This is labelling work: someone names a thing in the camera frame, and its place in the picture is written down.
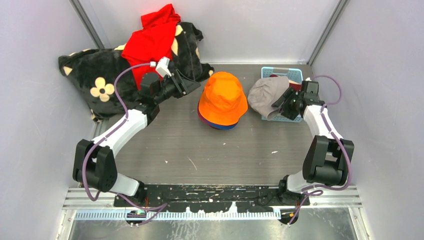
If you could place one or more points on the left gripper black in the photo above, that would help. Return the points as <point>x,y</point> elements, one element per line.
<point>185,87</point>

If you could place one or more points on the orange hat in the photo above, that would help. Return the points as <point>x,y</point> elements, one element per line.
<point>223,100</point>

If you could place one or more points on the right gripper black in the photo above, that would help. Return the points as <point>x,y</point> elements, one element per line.
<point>285,95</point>

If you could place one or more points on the blue bucket hat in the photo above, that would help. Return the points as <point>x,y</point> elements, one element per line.
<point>223,127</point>

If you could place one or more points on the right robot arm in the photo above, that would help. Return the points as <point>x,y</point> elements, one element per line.
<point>327,164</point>

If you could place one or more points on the black floral plush blanket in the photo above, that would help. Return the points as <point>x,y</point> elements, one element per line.
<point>93,72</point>

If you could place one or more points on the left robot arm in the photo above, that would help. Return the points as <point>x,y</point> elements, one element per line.
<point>94,161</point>

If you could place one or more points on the dark red hat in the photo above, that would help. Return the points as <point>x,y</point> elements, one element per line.
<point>295,85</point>

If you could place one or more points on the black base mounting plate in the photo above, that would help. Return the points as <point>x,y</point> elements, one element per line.
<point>213,198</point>

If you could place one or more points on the light blue plastic basket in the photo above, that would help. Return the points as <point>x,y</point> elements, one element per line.
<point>293,74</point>

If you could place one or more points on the grey bucket hat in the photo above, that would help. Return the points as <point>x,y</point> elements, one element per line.
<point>265,92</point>

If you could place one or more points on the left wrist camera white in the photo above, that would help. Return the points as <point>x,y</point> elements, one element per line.
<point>162,67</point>

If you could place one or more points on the red bucket hat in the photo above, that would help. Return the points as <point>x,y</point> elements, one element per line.
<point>204,120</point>

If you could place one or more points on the red cloth on blanket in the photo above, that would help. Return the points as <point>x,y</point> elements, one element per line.
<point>155,39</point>

